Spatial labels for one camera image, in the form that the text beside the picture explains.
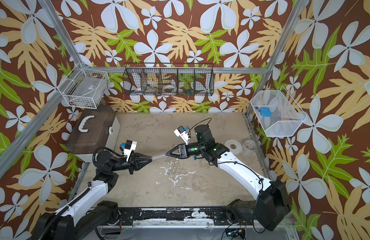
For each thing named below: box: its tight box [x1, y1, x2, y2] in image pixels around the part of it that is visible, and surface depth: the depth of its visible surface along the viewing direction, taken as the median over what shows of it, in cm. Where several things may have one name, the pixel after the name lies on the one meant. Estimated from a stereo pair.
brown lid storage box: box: [65, 105, 121, 163], surface depth 90 cm
